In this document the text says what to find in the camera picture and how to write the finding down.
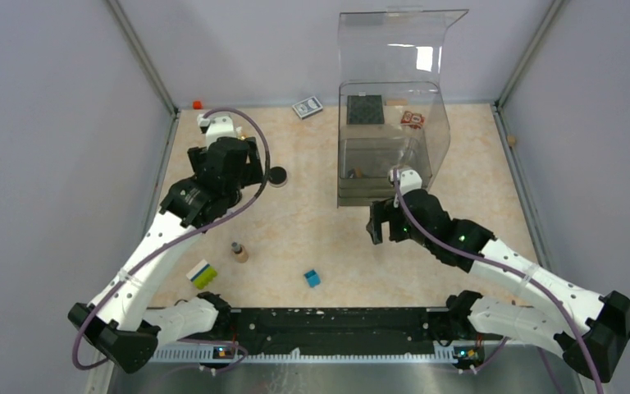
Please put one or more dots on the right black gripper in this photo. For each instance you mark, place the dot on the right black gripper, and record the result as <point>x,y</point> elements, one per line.
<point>382,211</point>

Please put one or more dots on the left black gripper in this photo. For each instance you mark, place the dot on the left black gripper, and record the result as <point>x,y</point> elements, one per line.
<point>253,173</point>

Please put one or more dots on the black round compact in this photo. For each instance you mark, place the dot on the black round compact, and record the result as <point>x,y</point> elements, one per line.
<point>278,176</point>

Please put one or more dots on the foundation bottle black cap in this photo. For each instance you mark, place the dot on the foundation bottle black cap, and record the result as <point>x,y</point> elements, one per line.
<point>239,252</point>

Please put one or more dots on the clear acrylic makeup organizer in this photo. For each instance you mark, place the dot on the clear acrylic makeup organizer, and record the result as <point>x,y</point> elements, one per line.
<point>397,54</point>

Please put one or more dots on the blue toy brick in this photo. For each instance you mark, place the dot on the blue toy brick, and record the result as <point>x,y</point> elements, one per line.
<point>312,278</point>

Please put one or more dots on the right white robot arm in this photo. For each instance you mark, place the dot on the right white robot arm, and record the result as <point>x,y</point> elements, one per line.
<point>586,329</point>

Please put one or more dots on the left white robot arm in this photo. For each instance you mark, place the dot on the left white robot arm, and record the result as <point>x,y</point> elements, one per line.
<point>117,325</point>

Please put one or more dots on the small red snack packet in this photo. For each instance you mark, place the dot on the small red snack packet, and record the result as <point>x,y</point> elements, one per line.
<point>414,120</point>

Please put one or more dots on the playing card box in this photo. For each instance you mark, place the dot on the playing card box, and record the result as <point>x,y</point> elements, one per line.
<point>307,107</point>

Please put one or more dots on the green white toy brick stack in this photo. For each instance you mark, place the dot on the green white toy brick stack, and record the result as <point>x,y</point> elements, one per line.
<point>201,274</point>

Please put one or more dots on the black ribbed square mat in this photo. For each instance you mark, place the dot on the black ribbed square mat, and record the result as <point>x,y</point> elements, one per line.
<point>365,110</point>

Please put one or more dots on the wooden block at wall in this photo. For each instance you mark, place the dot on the wooden block at wall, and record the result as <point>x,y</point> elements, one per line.
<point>396,102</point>

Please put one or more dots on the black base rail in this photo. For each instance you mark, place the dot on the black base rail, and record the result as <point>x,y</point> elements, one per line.
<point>337,331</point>

